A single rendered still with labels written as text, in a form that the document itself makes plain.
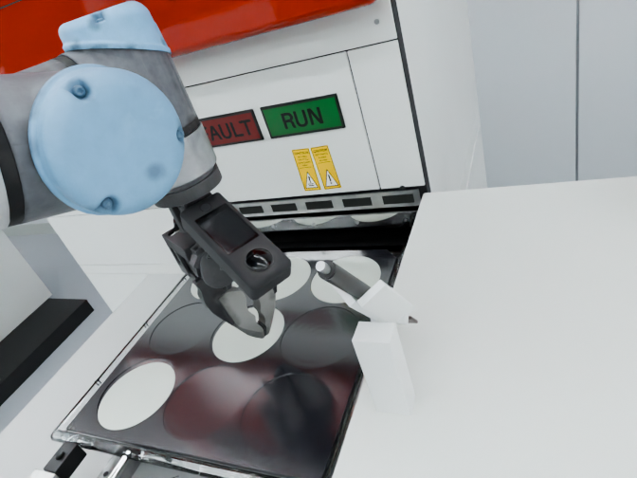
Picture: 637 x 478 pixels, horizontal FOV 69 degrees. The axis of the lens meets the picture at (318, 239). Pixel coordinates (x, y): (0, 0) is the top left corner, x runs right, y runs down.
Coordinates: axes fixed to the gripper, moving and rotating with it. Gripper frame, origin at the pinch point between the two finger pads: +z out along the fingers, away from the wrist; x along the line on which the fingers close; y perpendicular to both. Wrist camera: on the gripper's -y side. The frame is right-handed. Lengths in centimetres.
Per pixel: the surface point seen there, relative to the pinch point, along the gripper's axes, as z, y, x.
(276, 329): 4.1, 3.4, -2.5
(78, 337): 94, 198, 28
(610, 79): 40, 37, -178
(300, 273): 4.2, 10.1, -11.8
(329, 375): 4.2, -8.0, -1.9
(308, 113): -16.3, 10.8, -22.2
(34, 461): 12.2, 22.8, 30.6
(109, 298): 20, 68, 10
